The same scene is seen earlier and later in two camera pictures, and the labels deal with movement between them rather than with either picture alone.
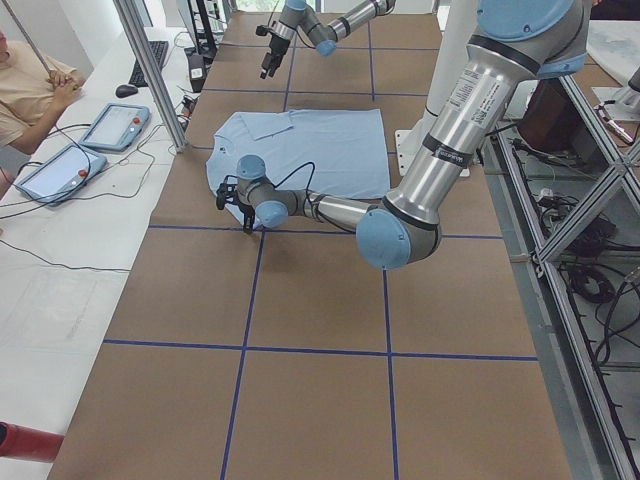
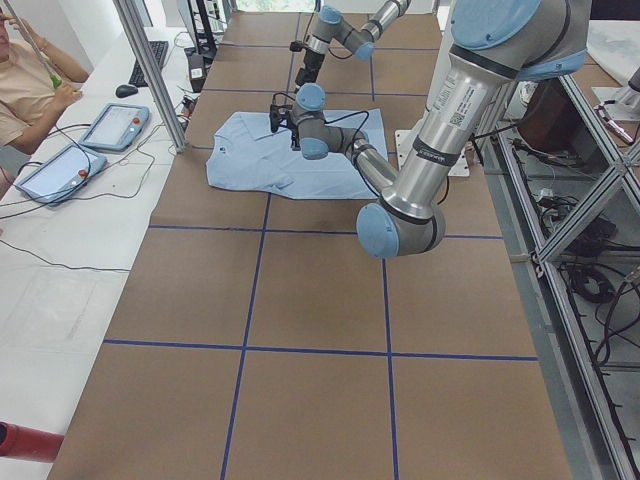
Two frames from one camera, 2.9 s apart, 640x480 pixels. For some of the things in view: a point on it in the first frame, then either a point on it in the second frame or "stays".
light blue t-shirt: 332,151 stays
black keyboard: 159,49 stays
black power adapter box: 197,71 stays
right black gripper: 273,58 to 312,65
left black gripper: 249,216 to 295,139
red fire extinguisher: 27,443 stays
